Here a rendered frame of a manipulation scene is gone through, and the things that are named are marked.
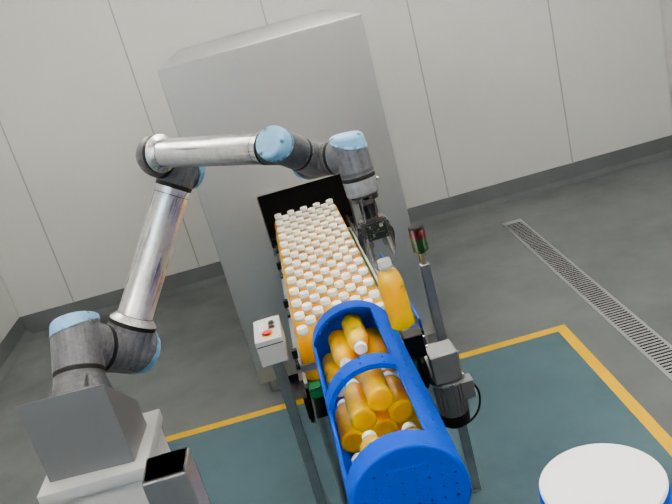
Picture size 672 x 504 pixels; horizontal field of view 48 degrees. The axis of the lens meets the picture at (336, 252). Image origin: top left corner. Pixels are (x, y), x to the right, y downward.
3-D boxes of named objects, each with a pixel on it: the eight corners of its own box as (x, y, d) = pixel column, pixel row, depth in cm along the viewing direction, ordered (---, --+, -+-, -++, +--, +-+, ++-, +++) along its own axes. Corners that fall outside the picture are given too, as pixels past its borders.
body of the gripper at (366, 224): (365, 245, 200) (352, 202, 197) (362, 238, 208) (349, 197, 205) (393, 237, 200) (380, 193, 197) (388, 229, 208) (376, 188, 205)
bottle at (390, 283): (386, 330, 215) (367, 271, 209) (399, 318, 220) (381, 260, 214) (406, 331, 211) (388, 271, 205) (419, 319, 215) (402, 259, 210)
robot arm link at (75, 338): (41, 378, 224) (37, 322, 231) (91, 380, 238) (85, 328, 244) (71, 361, 217) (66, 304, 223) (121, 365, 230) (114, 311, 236)
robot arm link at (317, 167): (284, 141, 205) (320, 132, 198) (311, 152, 214) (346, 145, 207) (282, 174, 204) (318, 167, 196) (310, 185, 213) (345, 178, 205)
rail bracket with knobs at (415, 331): (404, 366, 269) (398, 340, 266) (400, 357, 276) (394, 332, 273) (431, 358, 270) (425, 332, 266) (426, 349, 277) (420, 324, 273)
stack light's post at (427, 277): (473, 493, 334) (420, 266, 297) (471, 487, 337) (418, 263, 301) (482, 490, 334) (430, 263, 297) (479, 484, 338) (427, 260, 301)
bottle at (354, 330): (365, 328, 254) (374, 352, 236) (345, 336, 253) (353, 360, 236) (358, 310, 251) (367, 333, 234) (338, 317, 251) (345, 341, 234)
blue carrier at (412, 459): (360, 562, 177) (340, 460, 168) (319, 384, 260) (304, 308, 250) (478, 535, 179) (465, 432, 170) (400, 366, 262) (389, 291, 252)
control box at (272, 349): (262, 368, 273) (254, 343, 270) (260, 344, 292) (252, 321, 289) (289, 360, 274) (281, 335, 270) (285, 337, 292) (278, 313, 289)
